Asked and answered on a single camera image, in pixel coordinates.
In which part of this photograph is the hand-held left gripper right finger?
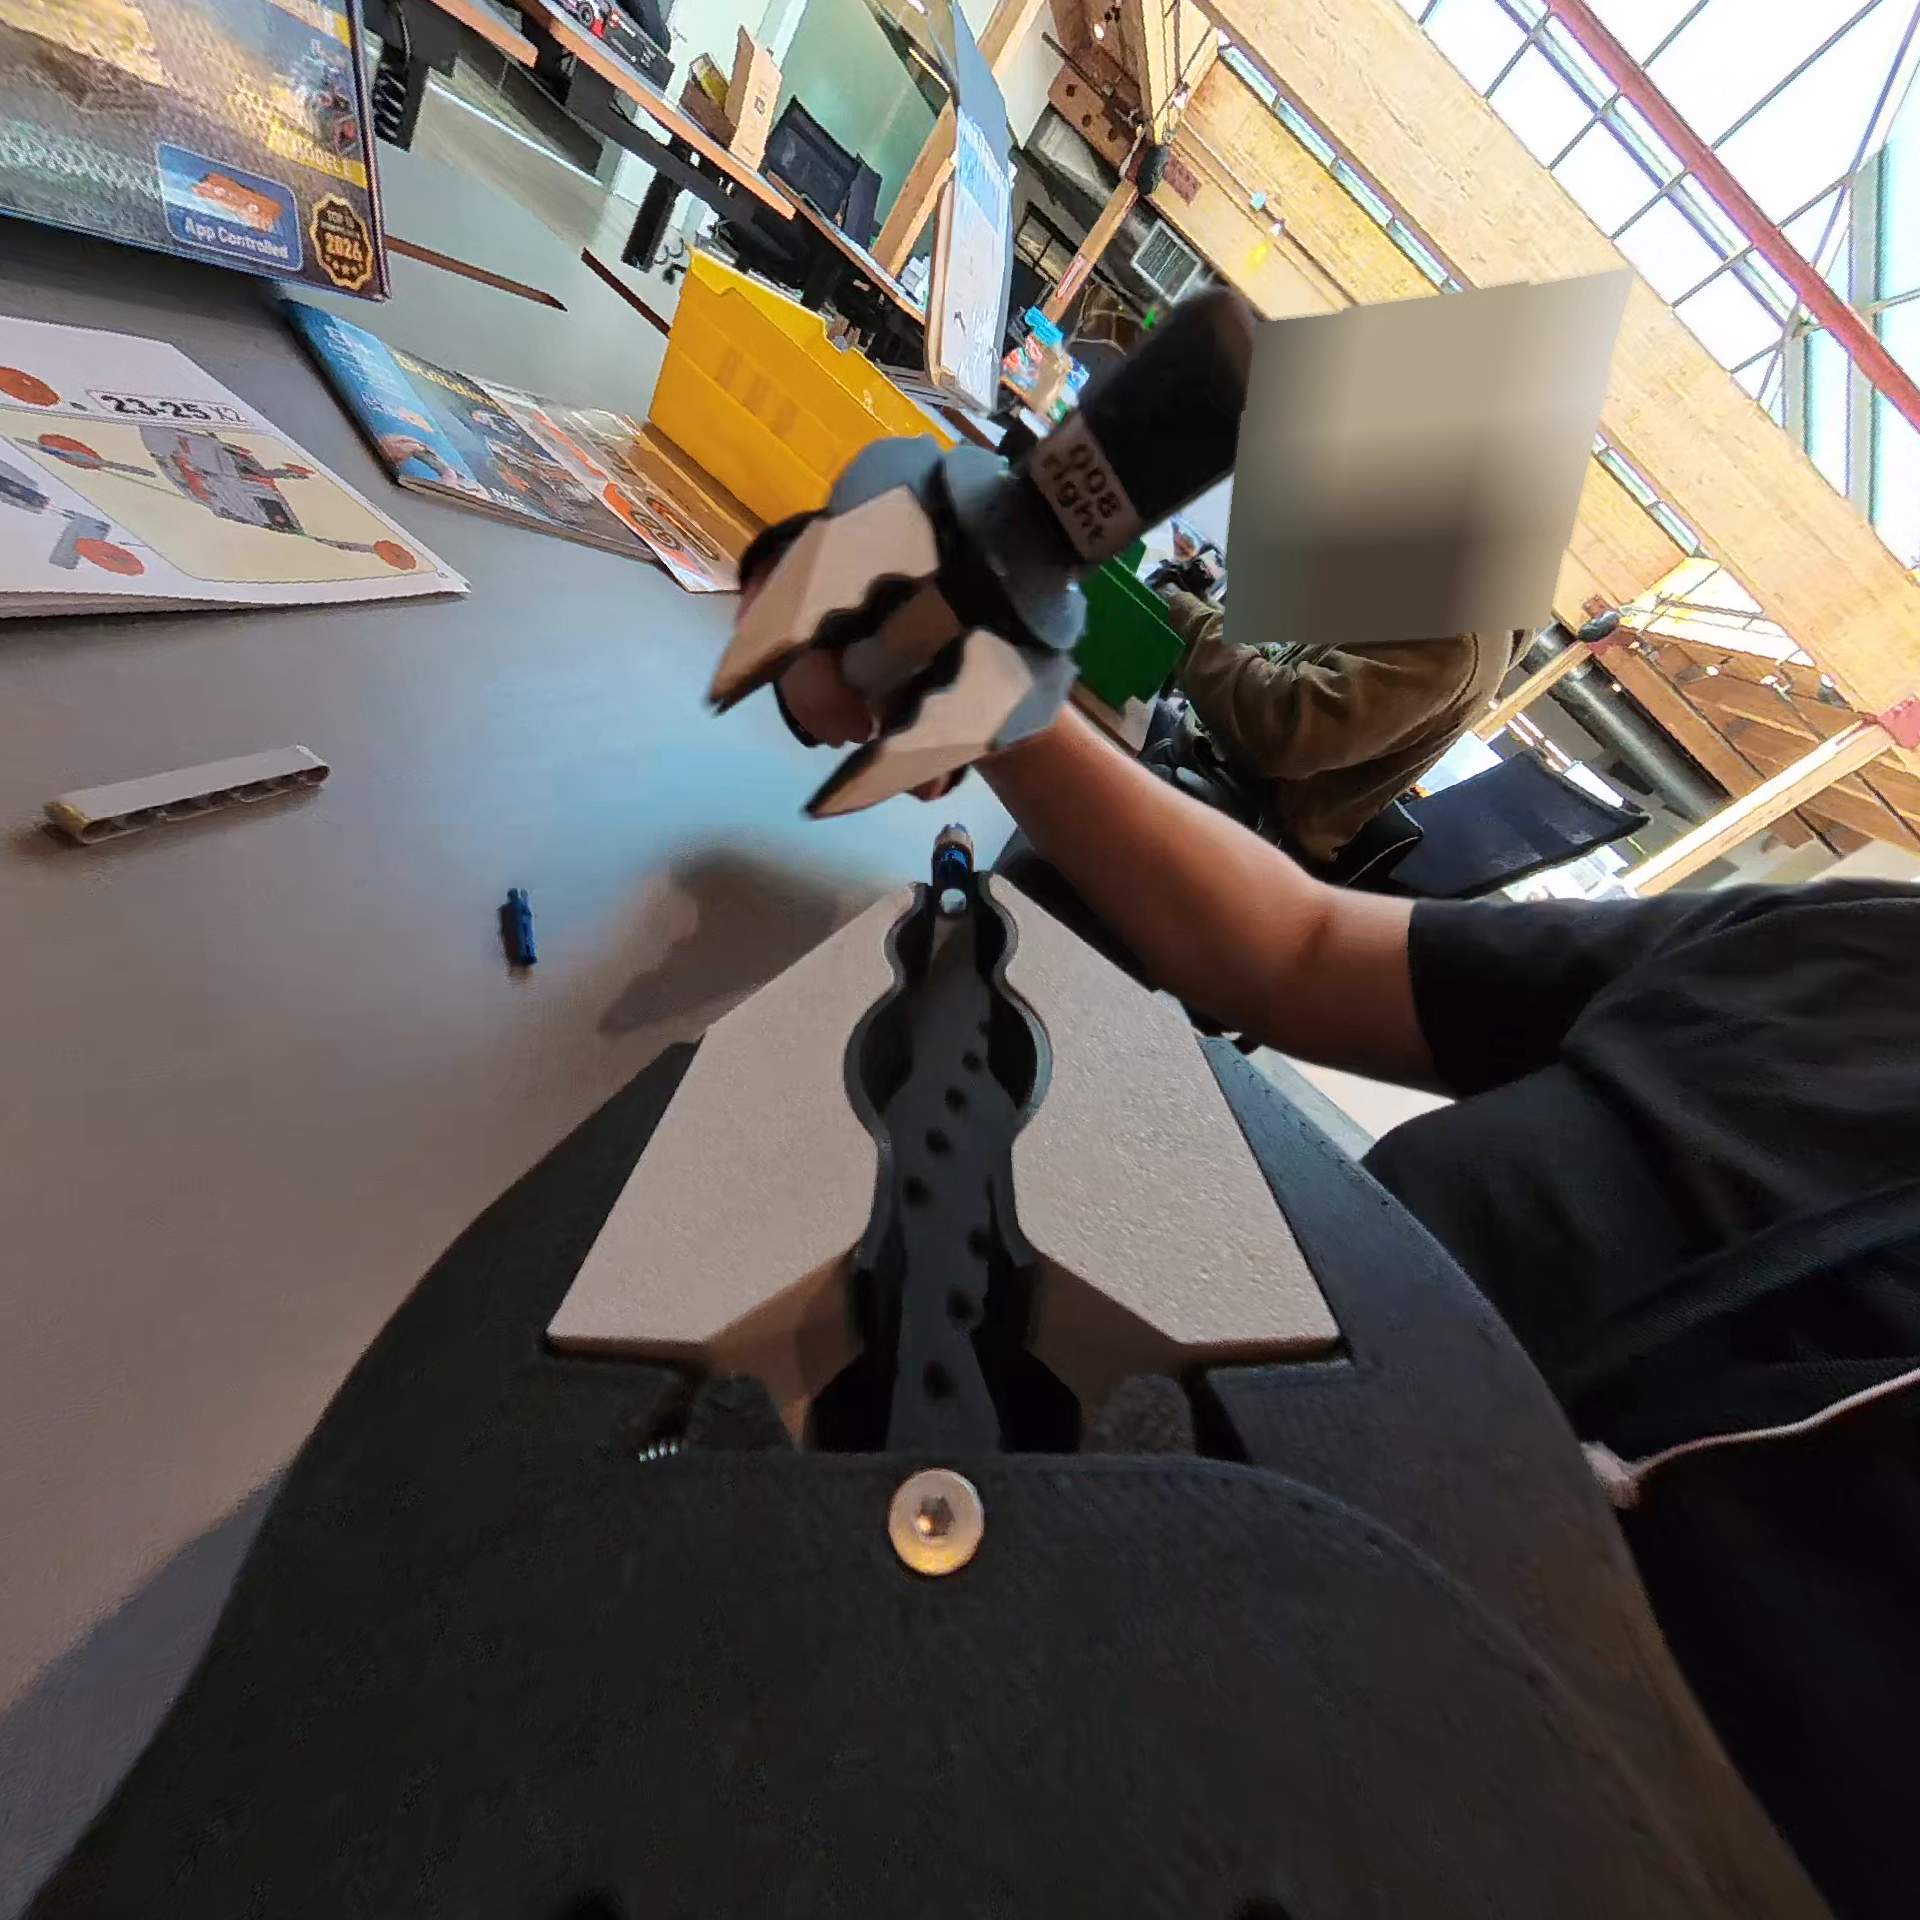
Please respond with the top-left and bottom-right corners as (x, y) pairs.
(967, 873), (1342, 1453)

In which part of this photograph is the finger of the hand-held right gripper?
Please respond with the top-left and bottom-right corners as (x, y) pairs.
(709, 483), (952, 714)
(806, 626), (1074, 818)

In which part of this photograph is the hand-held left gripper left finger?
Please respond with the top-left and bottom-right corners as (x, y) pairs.
(545, 883), (923, 1453)

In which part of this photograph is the person's right forearm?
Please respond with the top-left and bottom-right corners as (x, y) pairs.
(973, 705), (1450, 1089)

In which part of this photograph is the grey desk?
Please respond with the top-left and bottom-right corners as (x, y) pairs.
(0, 141), (1022, 1741)

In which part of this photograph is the person's right hand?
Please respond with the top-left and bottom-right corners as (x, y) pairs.
(773, 637), (890, 752)

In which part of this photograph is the orange white sticker sheet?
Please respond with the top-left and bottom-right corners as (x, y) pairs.
(599, 434), (752, 595)

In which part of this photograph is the green plastic bin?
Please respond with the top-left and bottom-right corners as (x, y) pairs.
(1072, 540), (1187, 706)

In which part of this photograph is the yellow plastic bin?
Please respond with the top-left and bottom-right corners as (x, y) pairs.
(648, 248), (953, 528)

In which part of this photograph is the white sign board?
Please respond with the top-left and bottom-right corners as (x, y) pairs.
(921, 0), (1022, 413)

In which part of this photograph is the black computer monitor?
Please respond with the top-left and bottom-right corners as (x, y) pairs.
(758, 97), (887, 249)

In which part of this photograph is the blue closed booklet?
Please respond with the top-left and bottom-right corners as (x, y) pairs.
(281, 298), (663, 560)

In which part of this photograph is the long wooden background table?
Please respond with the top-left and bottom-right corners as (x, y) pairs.
(434, 0), (934, 318)

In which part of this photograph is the brown cardboard box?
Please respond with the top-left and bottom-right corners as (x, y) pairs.
(682, 27), (789, 166)

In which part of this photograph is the black mesh chair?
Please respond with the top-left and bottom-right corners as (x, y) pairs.
(1342, 749), (1653, 902)

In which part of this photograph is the person's dark clothing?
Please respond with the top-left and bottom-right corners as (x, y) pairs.
(1358, 877), (1920, 1920)

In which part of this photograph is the open instruction booklet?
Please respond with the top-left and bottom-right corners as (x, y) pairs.
(0, 312), (471, 620)

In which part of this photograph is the grey perforated beam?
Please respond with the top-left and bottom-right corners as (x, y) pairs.
(46, 745), (333, 846)

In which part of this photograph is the blue toy robot box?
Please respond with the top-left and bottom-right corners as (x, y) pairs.
(0, 0), (394, 302)

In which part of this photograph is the white drawstring cord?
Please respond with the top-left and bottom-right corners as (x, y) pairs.
(1582, 1364), (1920, 1509)

